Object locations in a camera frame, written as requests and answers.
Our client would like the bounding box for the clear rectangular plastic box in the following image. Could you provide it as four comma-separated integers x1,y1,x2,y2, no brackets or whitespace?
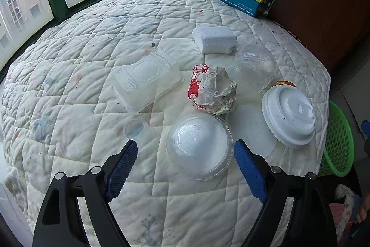
113,49,184,113

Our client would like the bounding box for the brown wooden wardrobe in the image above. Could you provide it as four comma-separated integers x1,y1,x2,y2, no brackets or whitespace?
268,0,369,91

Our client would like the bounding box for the white foam block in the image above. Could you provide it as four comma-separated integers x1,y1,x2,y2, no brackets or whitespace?
193,26,237,55

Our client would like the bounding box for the red white paper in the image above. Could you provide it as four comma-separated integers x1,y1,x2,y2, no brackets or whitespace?
188,63,236,115

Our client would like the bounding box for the white quilted mattress pad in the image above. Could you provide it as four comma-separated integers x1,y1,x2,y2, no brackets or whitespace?
1,0,330,246

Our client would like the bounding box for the orange peel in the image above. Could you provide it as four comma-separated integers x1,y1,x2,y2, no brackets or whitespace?
276,80,297,88

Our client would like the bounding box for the clear plastic dome cup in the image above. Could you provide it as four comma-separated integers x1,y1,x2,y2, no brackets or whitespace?
227,41,278,97

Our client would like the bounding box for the green plastic waste basket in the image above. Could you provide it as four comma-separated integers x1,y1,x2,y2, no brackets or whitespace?
319,100,354,177

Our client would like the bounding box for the clear round lidded container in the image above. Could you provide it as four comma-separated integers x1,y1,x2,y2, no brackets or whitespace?
166,112,233,181

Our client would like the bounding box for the white round foam lid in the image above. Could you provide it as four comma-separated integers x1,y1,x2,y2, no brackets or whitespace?
262,85,316,149

